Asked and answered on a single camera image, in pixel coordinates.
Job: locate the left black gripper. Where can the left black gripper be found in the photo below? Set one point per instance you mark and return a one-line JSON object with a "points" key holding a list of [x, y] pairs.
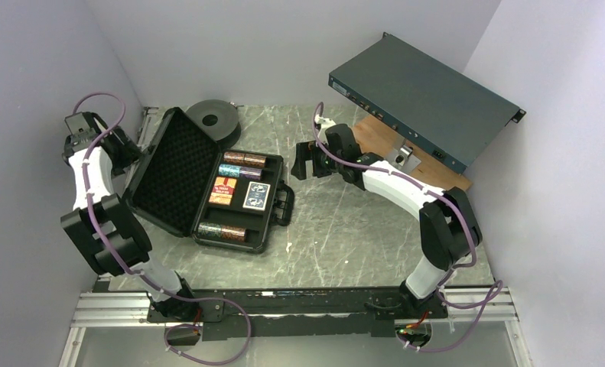
{"points": [[130, 153]]}

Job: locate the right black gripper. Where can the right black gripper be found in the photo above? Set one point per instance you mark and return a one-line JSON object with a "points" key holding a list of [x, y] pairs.
{"points": [[308, 151]]}

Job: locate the red-brown poker chip stack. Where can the red-brown poker chip stack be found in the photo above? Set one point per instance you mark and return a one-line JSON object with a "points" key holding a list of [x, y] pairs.
{"points": [[254, 160]]}

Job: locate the purple poker chip stack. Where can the purple poker chip stack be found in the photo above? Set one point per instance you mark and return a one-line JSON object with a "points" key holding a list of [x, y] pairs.
{"points": [[250, 173]]}

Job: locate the red yellow card box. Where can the red yellow card box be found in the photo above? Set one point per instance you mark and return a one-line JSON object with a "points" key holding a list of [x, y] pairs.
{"points": [[222, 190]]}

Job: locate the dark brown poker chip stack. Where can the dark brown poker chip stack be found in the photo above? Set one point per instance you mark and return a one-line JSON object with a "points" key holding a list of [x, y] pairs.
{"points": [[233, 233]]}

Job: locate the black poker set case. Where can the black poker set case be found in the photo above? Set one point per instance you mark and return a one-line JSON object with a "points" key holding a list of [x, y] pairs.
{"points": [[172, 183]]}

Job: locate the grey-green poker chip stack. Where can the grey-green poker chip stack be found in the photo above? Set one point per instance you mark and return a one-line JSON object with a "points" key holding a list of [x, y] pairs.
{"points": [[209, 229]]}

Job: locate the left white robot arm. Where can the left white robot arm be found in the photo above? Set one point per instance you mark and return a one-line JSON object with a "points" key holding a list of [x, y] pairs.
{"points": [[103, 228]]}

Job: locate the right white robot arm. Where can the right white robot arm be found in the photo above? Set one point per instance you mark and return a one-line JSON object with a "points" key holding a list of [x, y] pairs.
{"points": [[449, 231]]}

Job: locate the wooden board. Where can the wooden board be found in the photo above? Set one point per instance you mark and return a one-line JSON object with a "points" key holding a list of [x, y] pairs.
{"points": [[374, 136]]}

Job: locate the blue playing card deck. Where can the blue playing card deck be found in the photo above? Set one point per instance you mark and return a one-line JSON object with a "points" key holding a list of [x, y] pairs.
{"points": [[256, 196]]}

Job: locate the copper poker chip stack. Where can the copper poker chip stack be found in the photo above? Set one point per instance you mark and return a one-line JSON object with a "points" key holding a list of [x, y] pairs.
{"points": [[234, 157]]}

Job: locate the blue white poker chip stack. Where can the blue white poker chip stack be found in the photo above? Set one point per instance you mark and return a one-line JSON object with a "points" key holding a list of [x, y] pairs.
{"points": [[229, 170]]}

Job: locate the black filament spool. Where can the black filament spool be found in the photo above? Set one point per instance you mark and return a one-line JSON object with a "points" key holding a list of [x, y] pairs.
{"points": [[219, 119]]}

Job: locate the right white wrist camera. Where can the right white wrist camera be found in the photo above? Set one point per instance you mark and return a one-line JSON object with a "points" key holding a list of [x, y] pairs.
{"points": [[322, 122]]}

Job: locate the metal bracket stand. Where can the metal bracket stand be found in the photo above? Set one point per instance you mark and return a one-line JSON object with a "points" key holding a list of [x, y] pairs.
{"points": [[403, 159]]}

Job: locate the dark teal network switch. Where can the dark teal network switch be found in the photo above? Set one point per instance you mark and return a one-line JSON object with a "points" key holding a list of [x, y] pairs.
{"points": [[443, 112]]}

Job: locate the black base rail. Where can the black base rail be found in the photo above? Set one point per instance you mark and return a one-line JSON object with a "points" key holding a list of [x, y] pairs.
{"points": [[375, 311]]}

